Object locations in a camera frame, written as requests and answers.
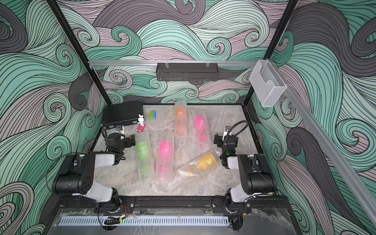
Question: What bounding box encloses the bubble wrap sheet of yellow glass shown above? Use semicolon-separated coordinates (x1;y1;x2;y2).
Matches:
177;148;222;179

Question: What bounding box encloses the pink wine glass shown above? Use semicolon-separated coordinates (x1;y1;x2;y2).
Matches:
194;115;209;144

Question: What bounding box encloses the yellow wine glass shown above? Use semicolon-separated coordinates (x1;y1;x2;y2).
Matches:
188;153;217;175

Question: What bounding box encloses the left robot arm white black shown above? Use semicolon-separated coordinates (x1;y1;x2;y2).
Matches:
52;133;136;209

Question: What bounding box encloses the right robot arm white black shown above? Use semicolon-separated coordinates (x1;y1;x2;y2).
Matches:
213;132;278;207

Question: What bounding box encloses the green glass in bubble wrap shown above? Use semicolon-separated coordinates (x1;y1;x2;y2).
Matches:
135;132;155;181

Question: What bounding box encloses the orange glass in bubble wrap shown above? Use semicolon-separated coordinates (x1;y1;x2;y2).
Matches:
175;100;188;137

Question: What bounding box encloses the white bunny figurine pink base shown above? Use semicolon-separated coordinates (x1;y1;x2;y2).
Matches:
136;114;146;133

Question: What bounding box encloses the black case box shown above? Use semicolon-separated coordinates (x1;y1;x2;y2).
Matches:
101;100;144;129

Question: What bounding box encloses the green blue small block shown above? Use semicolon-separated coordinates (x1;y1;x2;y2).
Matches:
149;111;156;120

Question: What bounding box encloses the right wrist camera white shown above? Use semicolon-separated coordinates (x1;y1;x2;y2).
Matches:
223;126;232;136

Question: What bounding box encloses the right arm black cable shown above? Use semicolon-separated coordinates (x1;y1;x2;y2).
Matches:
224;120;249;145

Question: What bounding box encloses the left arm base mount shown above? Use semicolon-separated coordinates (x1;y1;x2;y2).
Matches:
96;196;135;215

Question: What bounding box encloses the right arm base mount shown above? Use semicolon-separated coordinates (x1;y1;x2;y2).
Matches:
211;194;251;215

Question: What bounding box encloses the black wall tray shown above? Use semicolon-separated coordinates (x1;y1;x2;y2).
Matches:
156;63;219;83

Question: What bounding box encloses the clear plastic wall bin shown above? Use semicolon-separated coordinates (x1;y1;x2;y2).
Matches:
249;60;287;107

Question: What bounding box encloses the aluminium rail back wall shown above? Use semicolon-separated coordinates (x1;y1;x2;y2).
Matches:
88;60;257;67

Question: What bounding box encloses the aluminium rail wall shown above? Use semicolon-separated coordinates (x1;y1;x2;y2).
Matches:
88;60;257;67
269;60;376;225

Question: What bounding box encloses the white slotted cable duct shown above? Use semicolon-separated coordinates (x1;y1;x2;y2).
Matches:
57;216;229;227

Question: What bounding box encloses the aluminium rail right wall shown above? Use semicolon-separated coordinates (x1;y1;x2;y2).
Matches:
269;60;376;225

